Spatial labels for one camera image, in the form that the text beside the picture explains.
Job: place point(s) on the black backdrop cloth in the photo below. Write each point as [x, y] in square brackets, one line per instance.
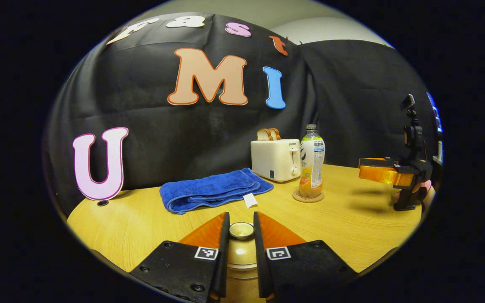
[352, 92]

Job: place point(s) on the blue folded towel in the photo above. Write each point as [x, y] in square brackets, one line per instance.
[209, 191]

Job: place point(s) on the blue lit screen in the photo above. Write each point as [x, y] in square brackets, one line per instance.
[435, 111]

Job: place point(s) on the round cork coaster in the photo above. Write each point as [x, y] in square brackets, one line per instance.
[299, 197]

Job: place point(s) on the cream teacup lid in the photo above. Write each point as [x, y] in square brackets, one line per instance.
[241, 252]

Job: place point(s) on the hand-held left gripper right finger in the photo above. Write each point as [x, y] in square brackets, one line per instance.
[261, 261]

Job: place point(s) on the white toaster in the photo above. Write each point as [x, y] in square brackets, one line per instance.
[274, 160]

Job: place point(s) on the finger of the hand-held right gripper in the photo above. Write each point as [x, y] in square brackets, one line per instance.
[377, 162]
[379, 174]

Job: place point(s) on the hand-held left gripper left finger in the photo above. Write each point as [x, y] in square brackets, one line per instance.
[221, 261]

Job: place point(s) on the clear water bottle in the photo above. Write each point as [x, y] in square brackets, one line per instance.
[312, 164]

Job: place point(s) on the toasted bread slice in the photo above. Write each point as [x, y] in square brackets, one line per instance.
[262, 134]
[275, 133]

